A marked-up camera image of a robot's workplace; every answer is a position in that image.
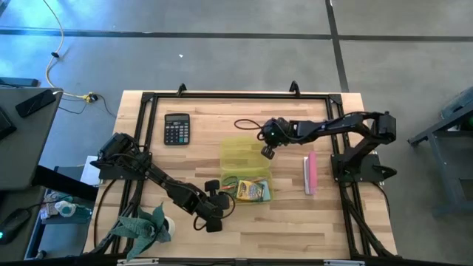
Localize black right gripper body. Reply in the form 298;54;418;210
258;117;297;147

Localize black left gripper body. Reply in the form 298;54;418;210
202;191;232;221

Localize green-handled scissors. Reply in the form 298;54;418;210
221;175;239;191

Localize translucent yellow-green pencil case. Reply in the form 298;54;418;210
220;137;275;205

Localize crayon box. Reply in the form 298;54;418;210
236;179;266;203

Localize white plant pot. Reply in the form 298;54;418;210
162;215;177;238

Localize pink stapler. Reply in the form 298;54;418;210
302;150;319;196

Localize black desk calculator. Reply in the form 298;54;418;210
163;112;191;146

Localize teal cloth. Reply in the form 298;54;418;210
109;202;173;262

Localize white paper sheet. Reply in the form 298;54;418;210
79;154;103;186

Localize white teal tape dispenser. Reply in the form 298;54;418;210
54;199;78;219

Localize black beam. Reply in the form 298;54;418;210
30;164;100;202

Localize dark metal cart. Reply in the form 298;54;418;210
407;86;473;218

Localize dark grey desk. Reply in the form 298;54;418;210
0;87;64;191

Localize black smartphone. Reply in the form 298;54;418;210
15;89;58;119

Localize black computer mouse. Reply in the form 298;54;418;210
0;208;31;245

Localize flat black device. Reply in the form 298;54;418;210
0;76;40;89

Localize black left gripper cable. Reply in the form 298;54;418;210
192;191;237;233

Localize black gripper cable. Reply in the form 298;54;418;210
192;191;237;233
233;117;265;132

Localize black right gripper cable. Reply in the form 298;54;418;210
233;117;265;132

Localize black metal table frame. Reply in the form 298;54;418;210
88;90;398;260

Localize silver edge bracket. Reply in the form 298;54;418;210
324;259;367;266
117;258;160;266

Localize black floor cable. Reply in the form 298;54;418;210
58;93;118;120

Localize beige floor cable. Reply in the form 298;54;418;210
41;0;93;101

